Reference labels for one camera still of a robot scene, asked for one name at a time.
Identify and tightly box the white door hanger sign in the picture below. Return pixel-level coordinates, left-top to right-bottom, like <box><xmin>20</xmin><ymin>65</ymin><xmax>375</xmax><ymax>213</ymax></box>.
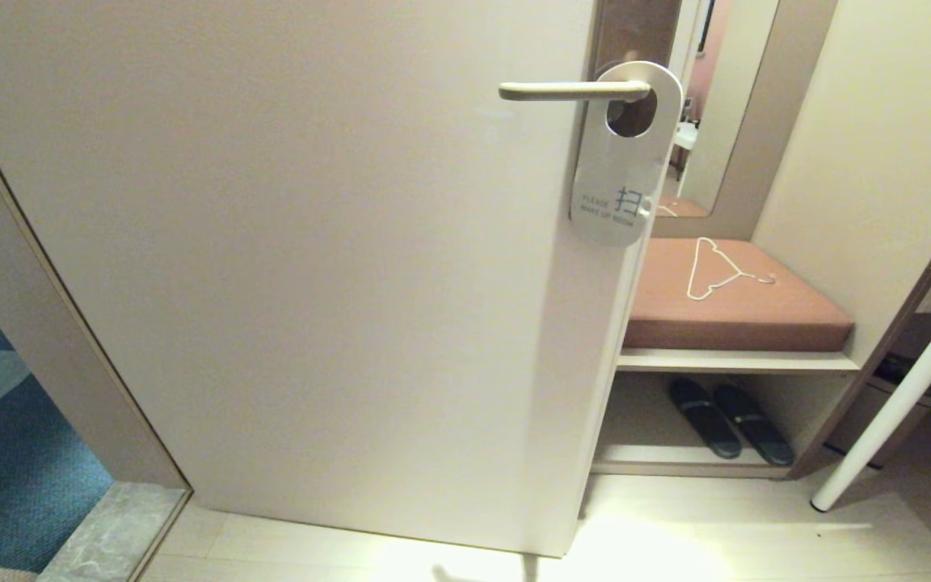
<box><xmin>570</xmin><ymin>61</ymin><xmax>685</xmax><ymax>248</ymax></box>

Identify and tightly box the white room door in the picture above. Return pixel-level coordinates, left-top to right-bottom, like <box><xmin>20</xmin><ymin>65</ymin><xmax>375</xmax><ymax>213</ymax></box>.
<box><xmin>0</xmin><ymin>0</ymin><xmax>680</xmax><ymax>559</ymax></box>

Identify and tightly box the dark slipper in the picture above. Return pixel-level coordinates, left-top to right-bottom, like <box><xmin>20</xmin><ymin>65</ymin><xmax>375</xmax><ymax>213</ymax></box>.
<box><xmin>668</xmin><ymin>378</ymin><xmax>743</xmax><ymax>460</ymax></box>
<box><xmin>714</xmin><ymin>382</ymin><xmax>796</xmax><ymax>467</ymax></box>

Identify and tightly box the cream bench shelf unit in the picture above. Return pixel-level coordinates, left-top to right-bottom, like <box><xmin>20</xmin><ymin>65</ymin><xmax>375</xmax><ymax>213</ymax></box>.
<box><xmin>591</xmin><ymin>348</ymin><xmax>862</xmax><ymax>479</ymax></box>

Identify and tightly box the brown bench cushion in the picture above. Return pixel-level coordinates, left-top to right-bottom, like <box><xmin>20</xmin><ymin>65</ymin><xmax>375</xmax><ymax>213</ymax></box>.
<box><xmin>623</xmin><ymin>237</ymin><xmax>856</xmax><ymax>353</ymax></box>

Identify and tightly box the white table leg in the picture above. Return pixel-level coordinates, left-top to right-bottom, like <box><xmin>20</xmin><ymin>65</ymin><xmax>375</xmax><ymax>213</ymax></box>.
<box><xmin>809</xmin><ymin>202</ymin><xmax>931</xmax><ymax>513</ymax></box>

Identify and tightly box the cream lever door handle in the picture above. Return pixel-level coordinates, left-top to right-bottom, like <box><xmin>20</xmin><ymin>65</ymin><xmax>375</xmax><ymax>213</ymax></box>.
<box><xmin>499</xmin><ymin>80</ymin><xmax>652</xmax><ymax>103</ymax></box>

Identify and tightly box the white wire clothes hanger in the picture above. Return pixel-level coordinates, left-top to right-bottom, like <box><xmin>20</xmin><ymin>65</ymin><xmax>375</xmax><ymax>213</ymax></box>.
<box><xmin>686</xmin><ymin>237</ymin><xmax>777</xmax><ymax>302</ymax></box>

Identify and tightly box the brown door lock plate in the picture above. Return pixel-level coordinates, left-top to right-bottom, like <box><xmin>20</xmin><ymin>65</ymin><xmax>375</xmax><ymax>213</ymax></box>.
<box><xmin>592</xmin><ymin>0</ymin><xmax>683</xmax><ymax>138</ymax></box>

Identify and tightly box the taupe framed wall mirror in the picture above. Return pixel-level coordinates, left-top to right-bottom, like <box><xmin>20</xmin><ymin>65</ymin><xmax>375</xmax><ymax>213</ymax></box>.
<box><xmin>650</xmin><ymin>0</ymin><xmax>840</xmax><ymax>240</ymax></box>

